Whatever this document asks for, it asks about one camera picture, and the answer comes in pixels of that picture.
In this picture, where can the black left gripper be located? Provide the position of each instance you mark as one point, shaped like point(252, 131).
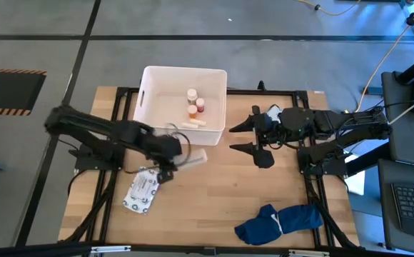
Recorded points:
point(162, 148)

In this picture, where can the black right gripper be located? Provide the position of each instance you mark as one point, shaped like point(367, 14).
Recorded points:
point(292, 125)

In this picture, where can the white printed packet with label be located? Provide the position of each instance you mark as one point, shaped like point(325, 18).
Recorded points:
point(141, 192)

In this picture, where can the white rectangular bar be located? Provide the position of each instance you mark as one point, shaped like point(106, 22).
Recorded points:
point(196, 157)

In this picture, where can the white printed gauze packet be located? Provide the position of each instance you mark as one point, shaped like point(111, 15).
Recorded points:
point(274, 113)

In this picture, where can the red bottle with white cap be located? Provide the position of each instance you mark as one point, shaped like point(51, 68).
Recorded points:
point(200, 106)

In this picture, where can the orange pill bottle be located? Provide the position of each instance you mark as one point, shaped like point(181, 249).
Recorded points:
point(192, 111)

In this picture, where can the small pink-capped bottle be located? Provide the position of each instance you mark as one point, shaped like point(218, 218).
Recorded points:
point(192, 93)

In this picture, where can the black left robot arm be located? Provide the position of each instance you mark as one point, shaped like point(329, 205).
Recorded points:
point(96, 125)

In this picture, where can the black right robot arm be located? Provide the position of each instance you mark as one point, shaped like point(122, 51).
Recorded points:
point(357, 125)

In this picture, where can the white perforated plastic basket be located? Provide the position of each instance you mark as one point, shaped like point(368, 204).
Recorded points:
point(164, 107)

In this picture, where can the blue cloth bundle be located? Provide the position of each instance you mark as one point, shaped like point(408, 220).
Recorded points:
point(292, 219)

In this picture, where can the white sheet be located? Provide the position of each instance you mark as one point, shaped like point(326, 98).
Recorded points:
point(357, 182)

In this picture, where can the grey desk top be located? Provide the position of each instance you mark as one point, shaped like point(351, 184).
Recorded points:
point(403, 142)

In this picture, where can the grey keyboard desk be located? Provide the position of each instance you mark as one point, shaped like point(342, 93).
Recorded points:
point(387, 214)

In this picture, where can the black hazard-striped floor mat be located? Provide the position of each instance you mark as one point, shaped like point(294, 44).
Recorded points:
point(7, 91)

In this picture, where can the black stand clamp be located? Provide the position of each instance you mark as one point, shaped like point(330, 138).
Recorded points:
point(412, 19)

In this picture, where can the silver frame bracket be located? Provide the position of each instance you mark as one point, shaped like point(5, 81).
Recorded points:
point(110, 249)
point(308, 253)

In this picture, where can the black aluminium table frame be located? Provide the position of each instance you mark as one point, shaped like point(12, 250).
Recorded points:
point(121, 91)

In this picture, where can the black frame support post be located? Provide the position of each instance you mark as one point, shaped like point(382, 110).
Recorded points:
point(367, 160)

